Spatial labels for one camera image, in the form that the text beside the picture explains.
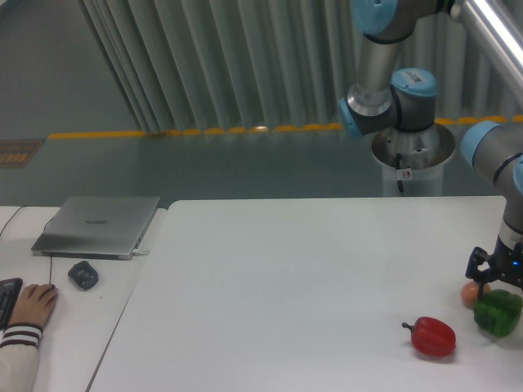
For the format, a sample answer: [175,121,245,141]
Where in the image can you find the black keyboard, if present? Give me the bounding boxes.
[0,278,23,331]

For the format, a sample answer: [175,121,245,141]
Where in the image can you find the cream striped sleeve forearm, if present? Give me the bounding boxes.
[1,323,42,391]

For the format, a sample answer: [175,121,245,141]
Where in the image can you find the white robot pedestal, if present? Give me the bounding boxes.
[372,123,456,197]

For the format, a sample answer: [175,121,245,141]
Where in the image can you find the brown egg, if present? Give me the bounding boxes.
[460,281,479,309]

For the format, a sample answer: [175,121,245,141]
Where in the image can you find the black pedestal cable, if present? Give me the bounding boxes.
[395,153,405,195]

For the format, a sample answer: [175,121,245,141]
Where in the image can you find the pale pleated curtain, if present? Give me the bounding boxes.
[83,1,522,134]

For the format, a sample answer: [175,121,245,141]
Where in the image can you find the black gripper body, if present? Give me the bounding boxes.
[488,238,522,289]

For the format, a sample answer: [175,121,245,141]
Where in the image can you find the green toy pepper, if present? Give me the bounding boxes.
[473,289,522,337]

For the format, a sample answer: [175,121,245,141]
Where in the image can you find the black cable at left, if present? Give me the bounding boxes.
[0,205,26,238]

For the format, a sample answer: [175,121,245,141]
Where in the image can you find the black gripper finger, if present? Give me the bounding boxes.
[465,247,497,300]

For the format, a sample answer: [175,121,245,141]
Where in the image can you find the red toy pepper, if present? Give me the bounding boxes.
[401,316,456,357]

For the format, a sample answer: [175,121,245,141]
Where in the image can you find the white laptop dongle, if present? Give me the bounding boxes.
[132,249,150,256]

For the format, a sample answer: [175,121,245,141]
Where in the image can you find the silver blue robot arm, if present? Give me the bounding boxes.
[338,1,522,287]

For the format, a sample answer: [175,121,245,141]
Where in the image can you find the person's right hand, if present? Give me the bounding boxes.
[7,284,58,329]

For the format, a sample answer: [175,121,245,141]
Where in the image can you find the silver closed laptop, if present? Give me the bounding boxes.
[32,196,160,260]

